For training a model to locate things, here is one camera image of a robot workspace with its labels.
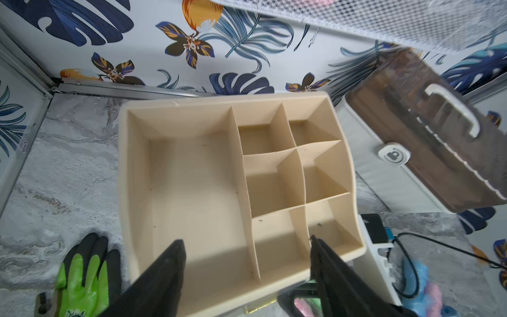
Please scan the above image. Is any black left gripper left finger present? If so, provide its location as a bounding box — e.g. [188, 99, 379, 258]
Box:
[100, 239, 186, 316]

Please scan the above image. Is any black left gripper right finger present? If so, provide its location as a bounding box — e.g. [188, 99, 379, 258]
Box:
[310, 236, 416, 316]

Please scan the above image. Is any beige drawer organizer cabinet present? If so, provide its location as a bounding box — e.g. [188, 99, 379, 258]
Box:
[118, 92, 366, 316]

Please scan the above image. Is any green black work glove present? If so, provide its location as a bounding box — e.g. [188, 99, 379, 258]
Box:
[34, 232, 122, 316]

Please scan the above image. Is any brown lid storage box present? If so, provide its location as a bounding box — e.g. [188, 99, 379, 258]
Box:
[335, 49, 506, 213]

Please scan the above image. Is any black cable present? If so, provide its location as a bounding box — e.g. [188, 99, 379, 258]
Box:
[389, 232, 507, 300]

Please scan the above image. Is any white mesh wall basket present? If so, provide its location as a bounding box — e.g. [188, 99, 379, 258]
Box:
[220, 0, 506, 53]

